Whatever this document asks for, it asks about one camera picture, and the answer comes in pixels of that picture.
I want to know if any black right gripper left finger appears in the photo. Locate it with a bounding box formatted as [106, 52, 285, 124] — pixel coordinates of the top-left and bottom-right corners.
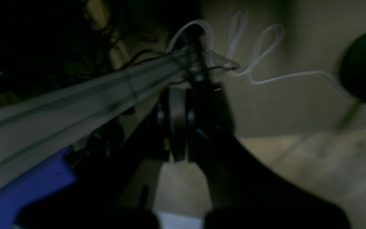
[16, 88, 186, 229]

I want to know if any white looped cable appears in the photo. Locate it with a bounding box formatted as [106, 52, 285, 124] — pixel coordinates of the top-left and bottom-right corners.
[166, 10, 352, 96]

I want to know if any aluminium frame rail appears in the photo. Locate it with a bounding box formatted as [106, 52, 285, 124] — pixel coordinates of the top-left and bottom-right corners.
[0, 50, 199, 190]

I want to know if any blue plastic bin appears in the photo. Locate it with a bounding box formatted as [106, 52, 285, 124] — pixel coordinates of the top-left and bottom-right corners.
[0, 147, 77, 229]

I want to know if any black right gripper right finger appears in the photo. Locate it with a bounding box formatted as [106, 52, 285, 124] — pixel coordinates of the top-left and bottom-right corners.
[186, 83, 351, 229]

